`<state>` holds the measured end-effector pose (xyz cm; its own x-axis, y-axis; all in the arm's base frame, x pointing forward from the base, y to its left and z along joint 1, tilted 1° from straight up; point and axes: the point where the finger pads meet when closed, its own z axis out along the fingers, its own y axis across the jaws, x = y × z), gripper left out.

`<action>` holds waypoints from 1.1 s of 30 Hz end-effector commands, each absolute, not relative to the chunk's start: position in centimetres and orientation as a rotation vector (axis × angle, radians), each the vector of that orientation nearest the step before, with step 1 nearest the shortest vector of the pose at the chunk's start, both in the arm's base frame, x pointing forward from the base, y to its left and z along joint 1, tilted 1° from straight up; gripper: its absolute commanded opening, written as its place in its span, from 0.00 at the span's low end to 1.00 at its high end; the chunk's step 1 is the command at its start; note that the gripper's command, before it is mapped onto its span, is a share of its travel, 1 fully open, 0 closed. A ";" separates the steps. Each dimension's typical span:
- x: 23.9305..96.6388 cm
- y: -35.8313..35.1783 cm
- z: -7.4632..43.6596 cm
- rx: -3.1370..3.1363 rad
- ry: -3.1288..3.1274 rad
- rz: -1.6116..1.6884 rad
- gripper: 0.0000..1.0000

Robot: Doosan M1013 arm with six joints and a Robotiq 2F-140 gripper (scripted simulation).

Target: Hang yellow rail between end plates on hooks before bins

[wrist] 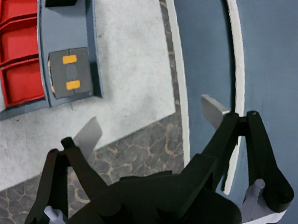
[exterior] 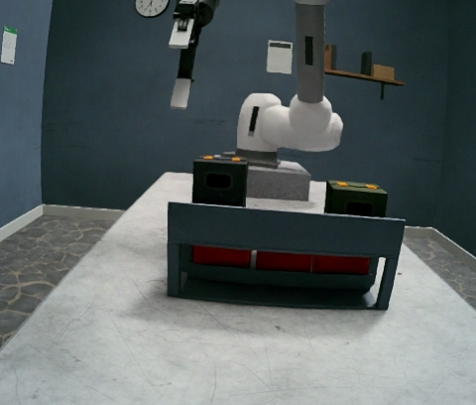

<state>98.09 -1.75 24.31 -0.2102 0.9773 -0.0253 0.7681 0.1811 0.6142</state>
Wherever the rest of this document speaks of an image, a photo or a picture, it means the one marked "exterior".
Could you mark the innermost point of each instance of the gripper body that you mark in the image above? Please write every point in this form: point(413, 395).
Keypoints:
point(205, 8)

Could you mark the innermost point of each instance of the red open bin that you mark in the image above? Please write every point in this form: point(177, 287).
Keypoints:
point(339, 264)
point(283, 261)
point(221, 256)

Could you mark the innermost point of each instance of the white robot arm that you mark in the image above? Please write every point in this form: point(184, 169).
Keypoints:
point(309, 124)

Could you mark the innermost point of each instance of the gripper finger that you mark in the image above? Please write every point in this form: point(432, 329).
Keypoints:
point(183, 25)
point(185, 67)

